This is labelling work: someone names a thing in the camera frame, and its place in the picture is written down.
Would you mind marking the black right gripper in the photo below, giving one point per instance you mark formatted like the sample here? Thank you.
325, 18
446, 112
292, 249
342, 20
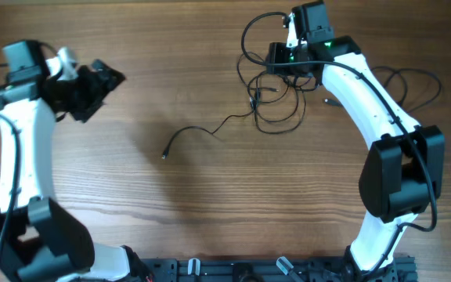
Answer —
276, 57

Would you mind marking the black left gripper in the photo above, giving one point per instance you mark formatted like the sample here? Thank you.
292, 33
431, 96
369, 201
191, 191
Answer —
93, 92

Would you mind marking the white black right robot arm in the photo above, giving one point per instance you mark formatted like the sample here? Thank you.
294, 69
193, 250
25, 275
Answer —
402, 175

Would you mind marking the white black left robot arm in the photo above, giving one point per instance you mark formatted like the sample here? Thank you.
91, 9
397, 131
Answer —
40, 240

